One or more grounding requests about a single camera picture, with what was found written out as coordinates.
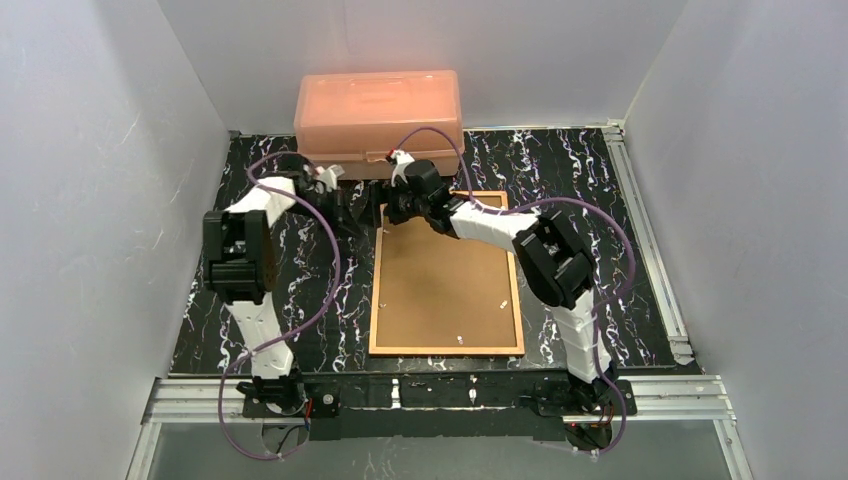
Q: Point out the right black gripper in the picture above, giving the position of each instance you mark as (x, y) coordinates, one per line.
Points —
(392, 206)

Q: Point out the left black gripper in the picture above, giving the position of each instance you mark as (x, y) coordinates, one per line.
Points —
(342, 206)

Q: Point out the brown wooden picture frame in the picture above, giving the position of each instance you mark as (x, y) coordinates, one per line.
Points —
(450, 351)

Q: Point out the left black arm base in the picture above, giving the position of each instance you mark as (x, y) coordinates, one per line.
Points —
(290, 397)

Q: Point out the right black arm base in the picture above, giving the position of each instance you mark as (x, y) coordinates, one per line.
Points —
(564, 397)

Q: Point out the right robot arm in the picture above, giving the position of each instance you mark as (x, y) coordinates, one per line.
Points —
(558, 266)

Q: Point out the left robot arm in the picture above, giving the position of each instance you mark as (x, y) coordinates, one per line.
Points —
(240, 265)

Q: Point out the pink plastic storage box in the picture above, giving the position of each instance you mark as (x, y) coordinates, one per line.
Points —
(355, 119)

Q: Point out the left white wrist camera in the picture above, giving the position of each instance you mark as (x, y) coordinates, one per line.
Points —
(329, 176)

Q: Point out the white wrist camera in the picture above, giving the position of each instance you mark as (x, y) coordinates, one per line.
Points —
(400, 160)
(329, 176)

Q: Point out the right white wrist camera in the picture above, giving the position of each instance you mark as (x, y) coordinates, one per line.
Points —
(400, 160)

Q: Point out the aluminium front rail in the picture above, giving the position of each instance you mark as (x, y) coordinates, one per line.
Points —
(647, 398)

